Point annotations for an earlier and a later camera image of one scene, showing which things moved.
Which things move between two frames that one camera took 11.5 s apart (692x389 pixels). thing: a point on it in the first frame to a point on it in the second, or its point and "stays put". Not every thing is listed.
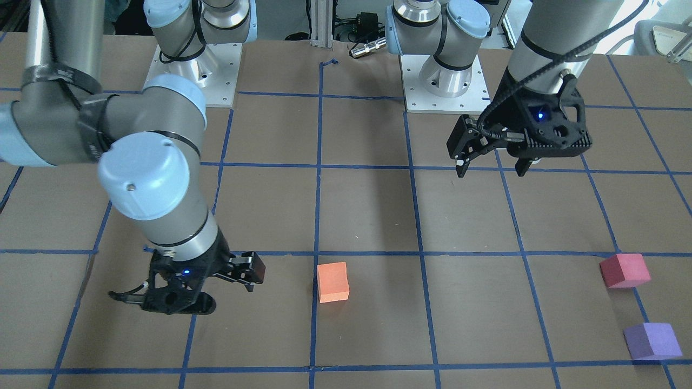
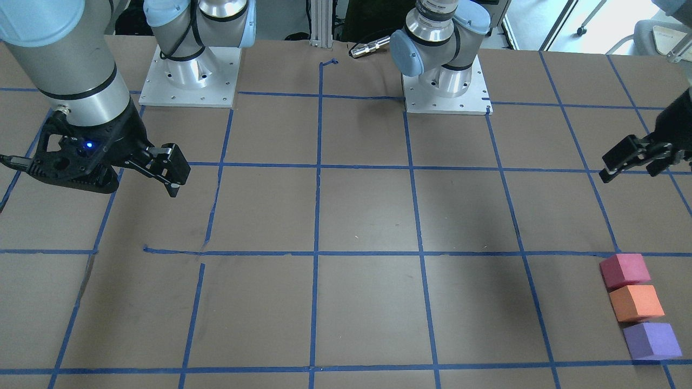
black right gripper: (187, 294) to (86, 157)
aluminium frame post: (321, 24) stays put
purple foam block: (652, 341) stays put
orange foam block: (333, 281) to (636, 303)
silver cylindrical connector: (368, 47) stays put
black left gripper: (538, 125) to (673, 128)
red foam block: (625, 270) stays put
